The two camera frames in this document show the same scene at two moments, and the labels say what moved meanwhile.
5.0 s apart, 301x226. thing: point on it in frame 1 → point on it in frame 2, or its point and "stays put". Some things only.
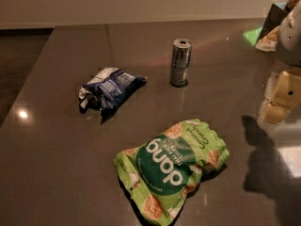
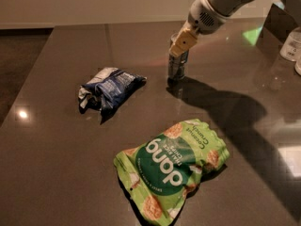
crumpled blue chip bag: [106, 89] stays put
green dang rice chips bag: [160, 171] stays put
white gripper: [291, 37] → [204, 22]
